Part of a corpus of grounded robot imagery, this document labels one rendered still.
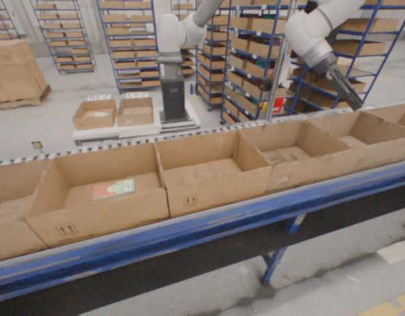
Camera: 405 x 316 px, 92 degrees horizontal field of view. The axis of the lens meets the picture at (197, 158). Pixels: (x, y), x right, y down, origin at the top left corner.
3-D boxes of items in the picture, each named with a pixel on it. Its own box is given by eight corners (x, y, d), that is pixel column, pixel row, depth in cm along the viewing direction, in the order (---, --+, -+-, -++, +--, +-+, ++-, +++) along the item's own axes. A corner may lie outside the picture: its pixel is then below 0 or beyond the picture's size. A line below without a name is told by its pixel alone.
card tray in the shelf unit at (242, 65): (228, 62, 265) (229, 54, 259) (249, 61, 271) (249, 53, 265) (241, 69, 234) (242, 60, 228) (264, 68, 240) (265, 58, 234)
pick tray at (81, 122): (117, 108, 188) (114, 98, 182) (114, 126, 158) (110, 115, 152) (85, 111, 182) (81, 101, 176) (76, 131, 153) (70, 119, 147)
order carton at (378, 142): (348, 135, 121) (362, 109, 111) (399, 163, 99) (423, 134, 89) (295, 145, 112) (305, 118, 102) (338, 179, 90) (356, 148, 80)
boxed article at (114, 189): (95, 189, 84) (94, 185, 83) (134, 181, 88) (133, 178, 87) (93, 201, 79) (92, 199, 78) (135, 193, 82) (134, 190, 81)
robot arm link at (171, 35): (154, 50, 144) (149, 13, 131) (174, 47, 154) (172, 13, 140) (166, 53, 135) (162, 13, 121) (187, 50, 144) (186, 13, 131)
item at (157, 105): (188, 101, 211) (188, 98, 209) (201, 126, 166) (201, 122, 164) (88, 109, 193) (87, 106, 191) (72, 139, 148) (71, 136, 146)
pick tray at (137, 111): (153, 106, 192) (152, 96, 186) (154, 124, 162) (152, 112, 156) (123, 108, 188) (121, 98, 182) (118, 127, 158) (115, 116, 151)
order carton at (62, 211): (159, 171, 94) (155, 141, 84) (170, 221, 72) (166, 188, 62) (69, 187, 85) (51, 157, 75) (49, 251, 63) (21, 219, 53)
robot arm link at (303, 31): (299, 56, 76) (334, 27, 69) (276, 26, 78) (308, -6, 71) (301, 61, 85) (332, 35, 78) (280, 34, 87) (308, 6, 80)
